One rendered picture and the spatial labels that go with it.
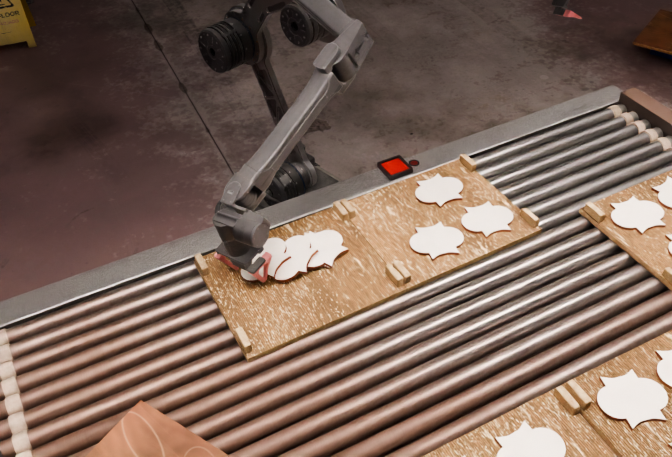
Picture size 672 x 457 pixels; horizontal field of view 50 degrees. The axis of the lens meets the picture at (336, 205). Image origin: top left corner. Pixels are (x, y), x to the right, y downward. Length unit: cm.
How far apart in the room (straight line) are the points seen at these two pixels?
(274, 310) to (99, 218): 194
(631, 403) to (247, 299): 86
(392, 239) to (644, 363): 65
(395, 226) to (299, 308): 36
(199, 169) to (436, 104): 135
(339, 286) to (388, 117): 229
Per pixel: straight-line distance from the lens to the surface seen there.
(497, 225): 188
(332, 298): 169
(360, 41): 169
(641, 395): 162
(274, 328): 165
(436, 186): 198
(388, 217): 189
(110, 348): 172
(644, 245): 194
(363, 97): 409
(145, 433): 142
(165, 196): 354
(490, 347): 166
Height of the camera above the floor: 221
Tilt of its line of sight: 41 degrees down
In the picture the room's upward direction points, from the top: 3 degrees counter-clockwise
